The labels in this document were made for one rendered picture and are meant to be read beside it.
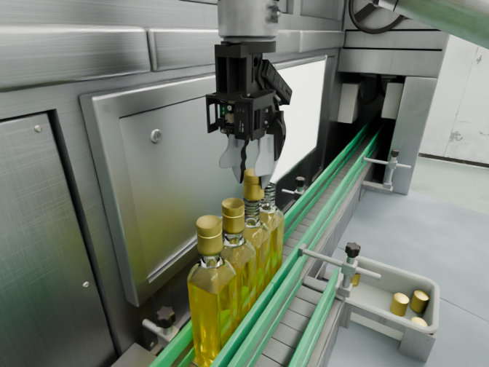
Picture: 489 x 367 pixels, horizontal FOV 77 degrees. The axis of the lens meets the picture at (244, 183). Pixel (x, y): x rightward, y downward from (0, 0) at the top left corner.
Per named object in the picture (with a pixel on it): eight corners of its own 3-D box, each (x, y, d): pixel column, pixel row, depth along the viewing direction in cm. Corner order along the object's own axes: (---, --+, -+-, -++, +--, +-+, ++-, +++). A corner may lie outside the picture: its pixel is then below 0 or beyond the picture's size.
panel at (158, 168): (310, 147, 121) (319, 54, 106) (317, 148, 120) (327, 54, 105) (125, 301, 52) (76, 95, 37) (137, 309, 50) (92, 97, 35)
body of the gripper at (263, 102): (205, 137, 42) (200, 41, 37) (237, 123, 49) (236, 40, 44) (255, 146, 39) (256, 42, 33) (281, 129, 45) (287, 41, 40)
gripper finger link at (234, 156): (209, 187, 48) (214, 132, 43) (229, 174, 53) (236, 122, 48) (225, 194, 47) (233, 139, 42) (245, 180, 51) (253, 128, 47)
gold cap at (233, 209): (230, 218, 49) (230, 194, 47) (249, 225, 47) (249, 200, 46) (217, 229, 46) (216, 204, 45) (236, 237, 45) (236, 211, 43)
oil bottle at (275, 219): (258, 279, 70) (260, 197, 61) (281, 289, 67) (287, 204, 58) (245, 295, 66) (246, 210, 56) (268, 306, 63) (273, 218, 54)
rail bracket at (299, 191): (283, 210, 98) (285, 172, 92) (303, 215, 95) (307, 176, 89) (278, 215, 95) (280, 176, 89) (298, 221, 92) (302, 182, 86)
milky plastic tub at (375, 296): (343, 274, 89) (347, 251, 85) (431, 306, 79) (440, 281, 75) (324, 317, 75) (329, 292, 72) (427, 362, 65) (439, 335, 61)
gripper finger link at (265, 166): (247, 201, 45) (239, 140, 42) (265, 185, 50) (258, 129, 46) (266, 203, 44) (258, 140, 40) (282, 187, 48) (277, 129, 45)
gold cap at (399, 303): (406, 309, 76) (410, 296, 74) (404, 319, 73) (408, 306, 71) (391, 303, 78) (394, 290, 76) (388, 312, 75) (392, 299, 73)
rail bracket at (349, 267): (300, 270, 72) (304, 226, 66) (375, 298, 64) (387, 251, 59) (295, 277, 70) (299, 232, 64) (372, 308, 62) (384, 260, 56)
